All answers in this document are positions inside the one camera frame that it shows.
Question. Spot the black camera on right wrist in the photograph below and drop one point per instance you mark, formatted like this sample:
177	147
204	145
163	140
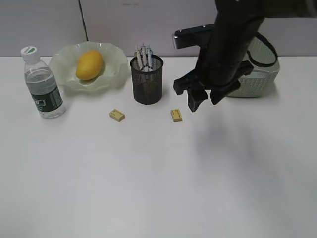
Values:
194	36

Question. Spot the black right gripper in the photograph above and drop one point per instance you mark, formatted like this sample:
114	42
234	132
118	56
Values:
221	78

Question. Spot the pale green woven basket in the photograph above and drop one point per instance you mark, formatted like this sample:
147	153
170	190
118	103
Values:
263	57

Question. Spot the beige white pen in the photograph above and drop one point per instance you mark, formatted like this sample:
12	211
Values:
139	58

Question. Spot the clear water bottle green label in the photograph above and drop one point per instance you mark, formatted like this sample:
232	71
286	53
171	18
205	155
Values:
41	84

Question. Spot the yellow eraser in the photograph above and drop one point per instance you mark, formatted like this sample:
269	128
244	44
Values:
117	115
176	115

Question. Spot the pale green wavy plate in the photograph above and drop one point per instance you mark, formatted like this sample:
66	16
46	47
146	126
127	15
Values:
113	74

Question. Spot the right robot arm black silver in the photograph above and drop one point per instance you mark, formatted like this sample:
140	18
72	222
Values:
224	44

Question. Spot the yellow mango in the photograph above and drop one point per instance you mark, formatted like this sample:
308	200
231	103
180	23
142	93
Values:
89	65

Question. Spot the black mesh pen holder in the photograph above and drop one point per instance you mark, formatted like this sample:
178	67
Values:
147	86

